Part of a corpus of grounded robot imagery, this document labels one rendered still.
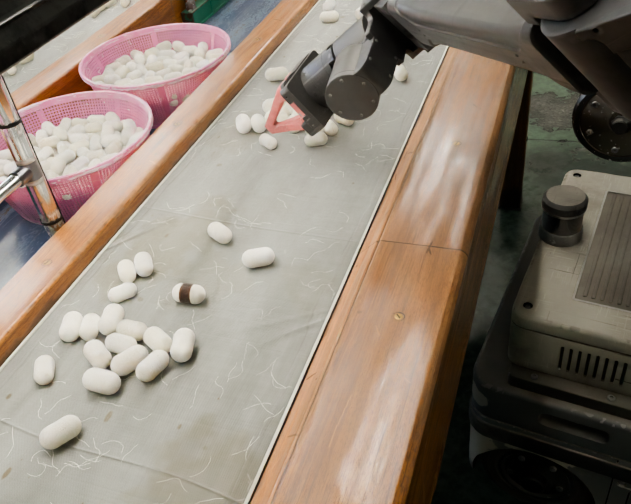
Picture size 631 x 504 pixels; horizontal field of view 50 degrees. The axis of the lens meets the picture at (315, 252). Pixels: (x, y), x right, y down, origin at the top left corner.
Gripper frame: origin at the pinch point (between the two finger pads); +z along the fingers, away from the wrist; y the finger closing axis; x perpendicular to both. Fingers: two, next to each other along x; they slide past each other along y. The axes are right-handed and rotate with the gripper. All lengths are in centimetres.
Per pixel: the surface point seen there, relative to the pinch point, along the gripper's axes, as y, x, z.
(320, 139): -4.8, 6.3, -0.5
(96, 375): 40.1, 0.9, 3.8
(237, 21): -65, -13, 36
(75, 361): 37.6, -0.6, 8.9
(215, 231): 17.5, 2.3, 3.1
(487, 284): -62, 76, 34
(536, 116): -152, 80, 31
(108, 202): 15.4, -8.2, 14.6
